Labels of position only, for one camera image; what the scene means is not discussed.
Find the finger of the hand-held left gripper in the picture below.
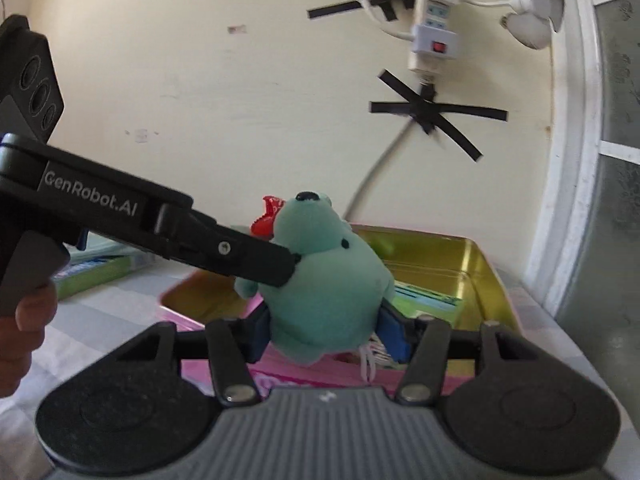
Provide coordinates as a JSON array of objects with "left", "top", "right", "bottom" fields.
[{"left": 155, "top": 204, "right": 301, "bottom": 289}]

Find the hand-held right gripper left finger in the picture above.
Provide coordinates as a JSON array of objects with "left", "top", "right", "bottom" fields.
[{"left": 112, "top": 305, "right": 271, "bottom": 405}]

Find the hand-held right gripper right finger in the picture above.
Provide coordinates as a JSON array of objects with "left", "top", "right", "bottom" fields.
[{"left": 377, "top": 305, "right": 544, "bottom": 405}]

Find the teal plush toy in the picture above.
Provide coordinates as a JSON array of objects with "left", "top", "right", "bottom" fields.
[{"left": 234, "top": 191, "right": 396, "bottom": 381}]

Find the pink biscuit tin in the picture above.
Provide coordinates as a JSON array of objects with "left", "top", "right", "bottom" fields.
[{"left": 159, "top": 222, "right": 526, "bottom": 397}]

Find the green box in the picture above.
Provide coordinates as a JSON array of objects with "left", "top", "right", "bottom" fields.
[{"left": 54, "top": 245, "right": 157, "bottom": 302}]

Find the person's left hand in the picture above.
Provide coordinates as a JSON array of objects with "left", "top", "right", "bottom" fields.
[{"left": 0, "top": 280, "right": 57, "bottom": 399}]

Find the striped bed sheet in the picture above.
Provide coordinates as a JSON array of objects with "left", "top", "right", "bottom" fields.
[{"left": 0, "top": 255, "right": 640, "bottom": 480}]

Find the white power strip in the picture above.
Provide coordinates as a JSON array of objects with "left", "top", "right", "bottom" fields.
[{"left": 407, "top": 0, "right": 459, "bottom": 79}]

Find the small white fan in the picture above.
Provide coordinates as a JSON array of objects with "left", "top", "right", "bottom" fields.
[{"left": 501, "top": 0, "right": 566, "bottom": 51}]

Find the grey power cable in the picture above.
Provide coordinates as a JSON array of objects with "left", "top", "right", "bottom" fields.
[{"left": 345, "top": 77, "right": 432, "bottom": 224}]

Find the white bulb cable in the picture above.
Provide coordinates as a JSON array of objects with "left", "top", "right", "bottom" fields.
[{"left": 360, "top": 0, "right": 417, "bottom": 42}]

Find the white fan cable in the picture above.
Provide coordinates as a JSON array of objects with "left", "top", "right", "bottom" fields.
[{"left": 455, "top": 0, "right": 517, "bottom": 12}]

